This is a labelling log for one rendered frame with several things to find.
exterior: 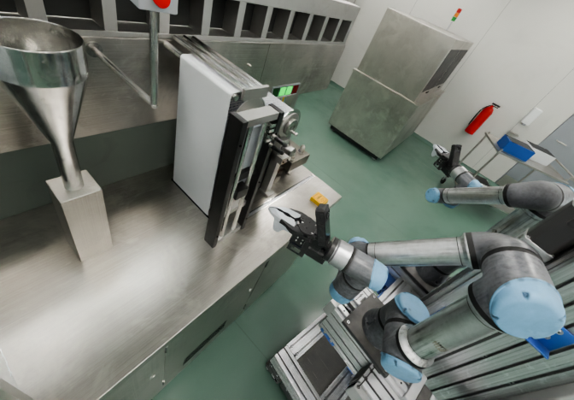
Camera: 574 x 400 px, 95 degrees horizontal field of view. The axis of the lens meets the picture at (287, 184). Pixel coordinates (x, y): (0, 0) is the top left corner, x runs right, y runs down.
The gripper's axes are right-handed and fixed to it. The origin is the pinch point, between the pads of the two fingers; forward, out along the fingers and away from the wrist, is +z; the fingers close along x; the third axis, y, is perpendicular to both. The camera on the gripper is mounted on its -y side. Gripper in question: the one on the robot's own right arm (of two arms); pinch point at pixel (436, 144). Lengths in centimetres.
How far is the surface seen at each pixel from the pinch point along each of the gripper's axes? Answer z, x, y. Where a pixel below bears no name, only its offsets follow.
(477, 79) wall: 231, 285, 37
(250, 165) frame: -37, -113, -17
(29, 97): -49, -155, -42
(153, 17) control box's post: -39, -135, -55
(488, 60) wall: 235, 285, 10
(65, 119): -46, -153, -37
